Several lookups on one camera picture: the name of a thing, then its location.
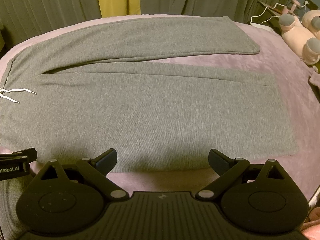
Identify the pink plush toy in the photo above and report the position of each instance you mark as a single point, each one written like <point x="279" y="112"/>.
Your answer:
<point x="302" y="37"/>

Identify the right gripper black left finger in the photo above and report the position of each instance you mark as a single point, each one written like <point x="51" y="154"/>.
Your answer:
<point x="95" y="171"/>

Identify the white pants drawstring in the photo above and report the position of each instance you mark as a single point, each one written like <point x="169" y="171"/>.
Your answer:
<point x="13" y="95"/>

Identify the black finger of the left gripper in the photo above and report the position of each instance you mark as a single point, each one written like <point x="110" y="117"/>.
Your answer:
<point x="16" y="164"/>

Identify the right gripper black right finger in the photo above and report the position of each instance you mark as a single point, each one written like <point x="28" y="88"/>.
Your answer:
<point x="229" y="171"/>

